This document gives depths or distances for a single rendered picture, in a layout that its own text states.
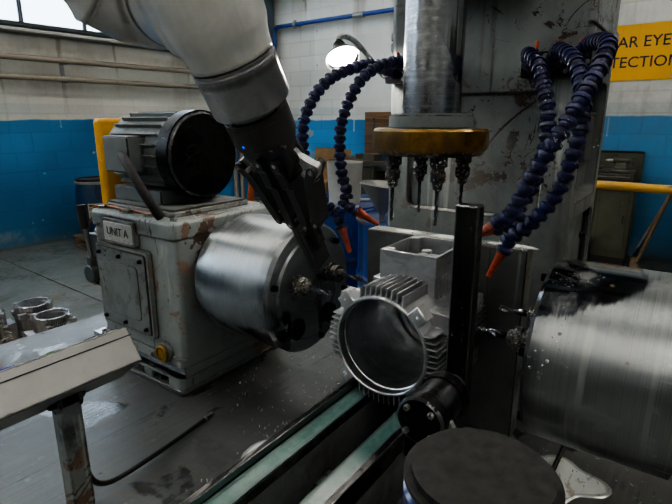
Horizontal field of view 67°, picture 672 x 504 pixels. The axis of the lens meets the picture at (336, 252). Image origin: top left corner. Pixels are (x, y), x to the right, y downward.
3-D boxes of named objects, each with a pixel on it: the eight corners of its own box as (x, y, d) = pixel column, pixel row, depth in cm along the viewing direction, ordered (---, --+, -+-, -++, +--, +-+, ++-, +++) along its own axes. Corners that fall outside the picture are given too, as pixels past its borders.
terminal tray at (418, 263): (411, 272, 93) (412, 234, 92) (466, 283, 87) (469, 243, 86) (377, 290, 84) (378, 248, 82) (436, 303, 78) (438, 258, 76)
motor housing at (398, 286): (389, 343, 100) (392, 250, 95) (483, 370, 89) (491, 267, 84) (328, 384, 84) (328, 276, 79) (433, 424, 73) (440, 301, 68)
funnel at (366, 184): (379, 225, 264) (380, 177, 258) (419, 231, 250) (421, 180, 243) (350, 234, 245) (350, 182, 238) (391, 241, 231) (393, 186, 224)
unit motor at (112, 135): (164, 270, 138) (149, 111, 128) (250, 294, 120) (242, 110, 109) (70, 297, 118) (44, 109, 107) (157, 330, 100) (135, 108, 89)
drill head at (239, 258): (240, 297, 127) (235, 198, 120) (363, 332, 106) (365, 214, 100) (154, 330, 107) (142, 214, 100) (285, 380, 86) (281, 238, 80)
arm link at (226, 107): (228, 43, 58) (249, 91, 61) (174, 81, 53) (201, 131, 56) (289, 35, 52) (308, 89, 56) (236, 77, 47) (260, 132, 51)
